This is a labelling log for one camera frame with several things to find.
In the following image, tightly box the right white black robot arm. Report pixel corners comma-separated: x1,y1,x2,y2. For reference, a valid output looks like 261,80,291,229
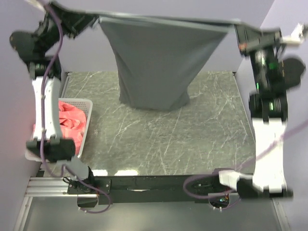
211,23,308,199

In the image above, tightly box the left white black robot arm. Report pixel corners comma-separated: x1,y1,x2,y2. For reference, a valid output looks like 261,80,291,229
10,0,97,193

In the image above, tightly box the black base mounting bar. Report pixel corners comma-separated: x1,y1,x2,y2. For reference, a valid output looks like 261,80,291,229
63,169,234,209

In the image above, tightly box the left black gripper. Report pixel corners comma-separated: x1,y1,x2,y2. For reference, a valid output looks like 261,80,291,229
31,0,96,56

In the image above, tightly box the pink crumpled cloth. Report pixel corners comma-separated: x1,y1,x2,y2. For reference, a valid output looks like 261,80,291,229
32,101,87,156

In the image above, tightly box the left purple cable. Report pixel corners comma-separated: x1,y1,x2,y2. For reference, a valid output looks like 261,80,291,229
38,0,113,215

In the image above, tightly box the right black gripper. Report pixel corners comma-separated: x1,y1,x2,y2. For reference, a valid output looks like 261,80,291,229
238,21,286,92

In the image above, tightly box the white plastic basket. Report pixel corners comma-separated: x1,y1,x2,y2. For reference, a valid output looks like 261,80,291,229
25,97,93,163

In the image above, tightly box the aluminium frame rail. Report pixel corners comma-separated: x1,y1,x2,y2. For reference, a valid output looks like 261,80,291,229
25,174,280,197

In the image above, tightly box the grey pillowcase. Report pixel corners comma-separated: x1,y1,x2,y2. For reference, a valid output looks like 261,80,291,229
51,2,280,111

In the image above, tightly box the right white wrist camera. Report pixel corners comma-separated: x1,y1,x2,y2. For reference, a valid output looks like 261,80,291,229
280,23,308,46

